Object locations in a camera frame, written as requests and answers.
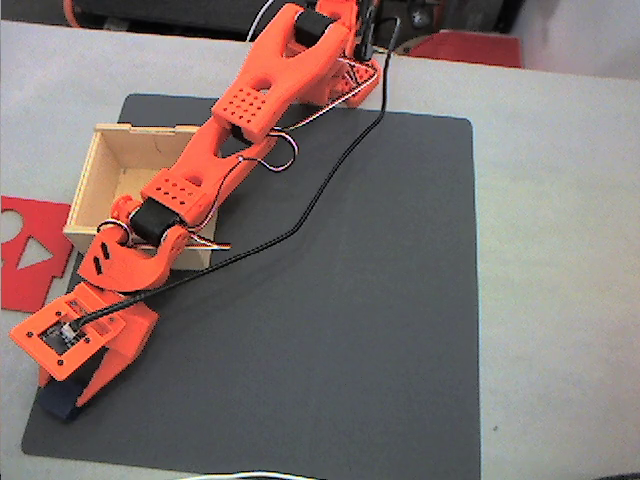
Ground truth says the blue cube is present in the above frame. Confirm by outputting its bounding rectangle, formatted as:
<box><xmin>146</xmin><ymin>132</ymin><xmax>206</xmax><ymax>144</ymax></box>
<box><xmin>36</xmin><ymin>378</ymin><xmax>97</xmax><ymax>422</ymax></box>

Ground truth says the wooden box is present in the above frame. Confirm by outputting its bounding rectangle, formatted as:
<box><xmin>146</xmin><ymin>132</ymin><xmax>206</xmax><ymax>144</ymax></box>
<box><xmin>63</xmin><ymin>122</ymin><xmax>226</xmax><ymax>272</ymax></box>

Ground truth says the red sheet with cut-outs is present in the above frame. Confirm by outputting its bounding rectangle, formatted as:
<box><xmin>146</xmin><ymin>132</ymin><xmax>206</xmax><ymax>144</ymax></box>
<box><xmin>0</xmin><ymin>194</ymin><xmax>76</xmax><ymax>315</ymax></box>

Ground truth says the dark grey mat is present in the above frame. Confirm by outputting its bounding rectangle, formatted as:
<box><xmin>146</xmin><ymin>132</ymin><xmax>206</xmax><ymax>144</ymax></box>
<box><xmin>20</xmin><ymin>93</ymin><xmax>482</xmax><ymax>480</ymax></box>

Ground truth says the red flat object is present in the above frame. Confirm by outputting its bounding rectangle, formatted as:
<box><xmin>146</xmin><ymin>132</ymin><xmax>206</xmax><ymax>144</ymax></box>
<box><xmin>407</xmin><ymin>29</ymin><xmax>524</xmax><ymax>69</ymax></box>

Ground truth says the orange gripper camera mount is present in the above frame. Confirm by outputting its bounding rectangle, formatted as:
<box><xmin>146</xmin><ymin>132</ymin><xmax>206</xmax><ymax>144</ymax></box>
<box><xmin>9</xmin><ymin>289</ymin><xmax>127</xmax><ymax>380</ymax></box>

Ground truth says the white cable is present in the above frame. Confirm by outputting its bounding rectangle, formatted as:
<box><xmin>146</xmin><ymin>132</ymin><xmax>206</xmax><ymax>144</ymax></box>
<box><xmin>177</xmin><ymin>469</ymin><xmax>321</xmax><ymax>480</ymax></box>

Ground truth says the black camera cable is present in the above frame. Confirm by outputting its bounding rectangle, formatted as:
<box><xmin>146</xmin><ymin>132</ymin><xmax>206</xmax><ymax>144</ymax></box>
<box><xmin>62</xmin><ymin>15</ymin><xmax>404</xmax><ymax>335</ymax></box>

